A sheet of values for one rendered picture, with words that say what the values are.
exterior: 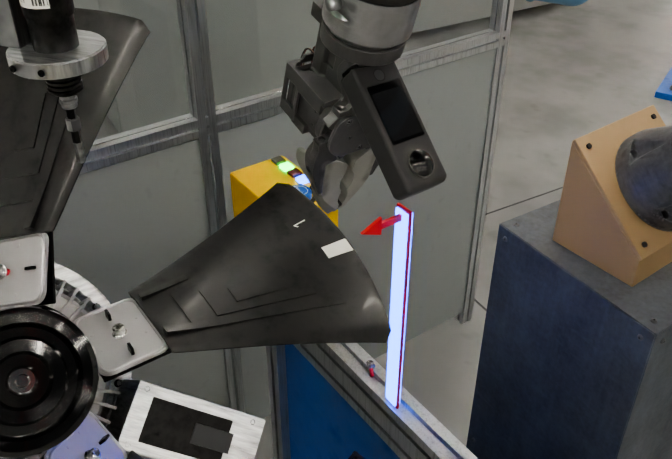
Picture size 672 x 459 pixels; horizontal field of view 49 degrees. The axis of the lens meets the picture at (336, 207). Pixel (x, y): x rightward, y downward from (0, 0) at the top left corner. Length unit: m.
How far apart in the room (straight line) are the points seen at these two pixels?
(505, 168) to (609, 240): 2.29
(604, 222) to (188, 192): 0.85
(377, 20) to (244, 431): 0.49
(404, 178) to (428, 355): 1.80
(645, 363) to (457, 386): 1.27
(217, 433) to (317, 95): 0.40
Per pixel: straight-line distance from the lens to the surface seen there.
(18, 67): 0.57
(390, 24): 0.58
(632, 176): 1.09
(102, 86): 0.72
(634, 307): 1.08
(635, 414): 1.17
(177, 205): 1.57
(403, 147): 0.60
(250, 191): 1.12
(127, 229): 1.55
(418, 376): 2.31
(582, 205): 1.11
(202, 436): 0.84
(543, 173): 3.37
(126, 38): 0.75
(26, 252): 0.71
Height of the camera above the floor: 1.66
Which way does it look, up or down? 33 degrees down
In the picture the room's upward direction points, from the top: straight up
